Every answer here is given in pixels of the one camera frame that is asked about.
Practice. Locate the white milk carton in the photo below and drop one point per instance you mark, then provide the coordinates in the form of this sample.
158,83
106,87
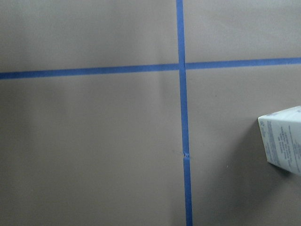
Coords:
281,136

